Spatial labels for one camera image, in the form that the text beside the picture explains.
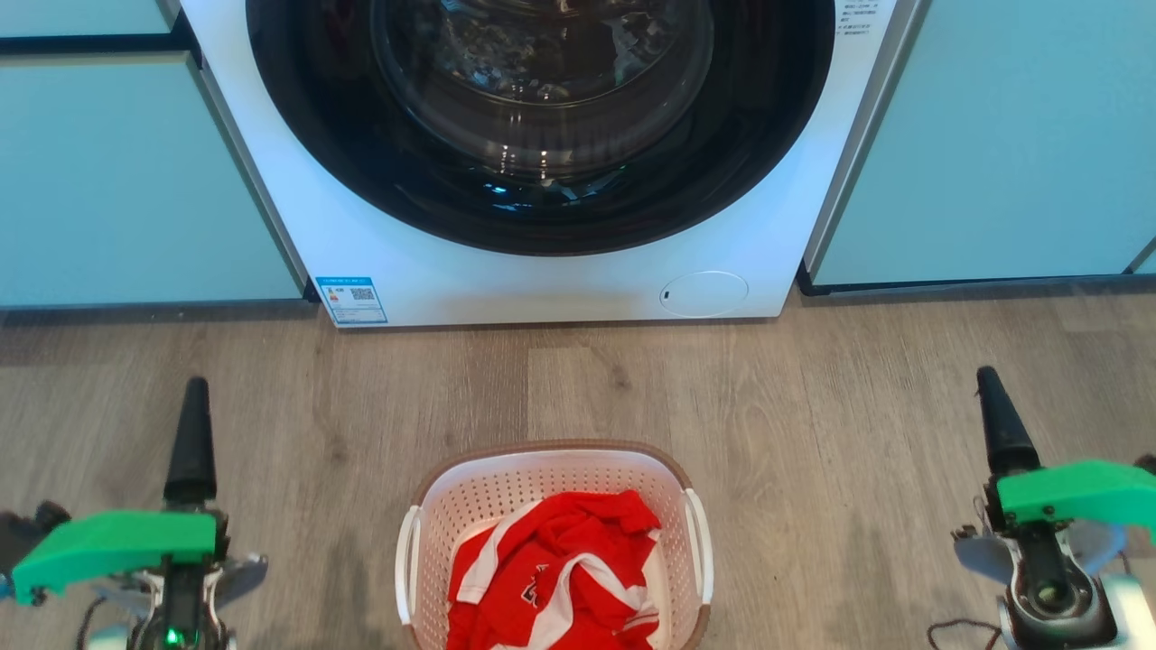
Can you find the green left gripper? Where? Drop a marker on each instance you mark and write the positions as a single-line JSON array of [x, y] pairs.
[[117, 544]]

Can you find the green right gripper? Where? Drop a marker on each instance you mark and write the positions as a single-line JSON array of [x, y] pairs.
[[1075, 492]]

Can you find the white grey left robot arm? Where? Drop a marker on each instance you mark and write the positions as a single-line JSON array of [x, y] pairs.
[[108, 636]]

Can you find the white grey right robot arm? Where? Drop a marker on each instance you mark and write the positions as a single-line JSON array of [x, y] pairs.
[[1133, 614]]

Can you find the white perforated laundry basket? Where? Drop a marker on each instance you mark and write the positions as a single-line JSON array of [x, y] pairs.
[[479, 496]]

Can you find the blue energy label sticker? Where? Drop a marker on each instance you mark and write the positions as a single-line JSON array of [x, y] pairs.
[[352, 301]]

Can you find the narrow light blue cabinet panel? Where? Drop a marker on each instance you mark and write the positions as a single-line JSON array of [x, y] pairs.
[[1148, 264]]

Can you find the light blue cabinet door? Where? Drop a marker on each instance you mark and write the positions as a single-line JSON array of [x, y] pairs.
[[117, 181]]

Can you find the large light blue cabinet panel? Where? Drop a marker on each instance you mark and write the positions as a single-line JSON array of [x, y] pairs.
[[993, 135]]

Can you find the round white filter cover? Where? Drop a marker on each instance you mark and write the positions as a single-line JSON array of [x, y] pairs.
[[703, 293]]

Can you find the red and white garment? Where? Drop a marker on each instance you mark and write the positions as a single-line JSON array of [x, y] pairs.
[[551, 578]]

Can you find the white front-load washing machine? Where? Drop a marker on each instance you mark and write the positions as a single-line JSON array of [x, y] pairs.
[[560, 284]]

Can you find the small printed warning label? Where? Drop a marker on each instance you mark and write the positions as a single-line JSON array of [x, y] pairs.
[[856, 16]]

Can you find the light blue cabinet drawer front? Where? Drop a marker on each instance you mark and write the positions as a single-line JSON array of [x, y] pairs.
[[81, 13]]

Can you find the black round washer door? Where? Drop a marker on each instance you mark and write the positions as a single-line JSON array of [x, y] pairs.
[[542, 117]]

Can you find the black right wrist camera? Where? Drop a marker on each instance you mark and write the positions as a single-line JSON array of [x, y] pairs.
[[1147, 464]]

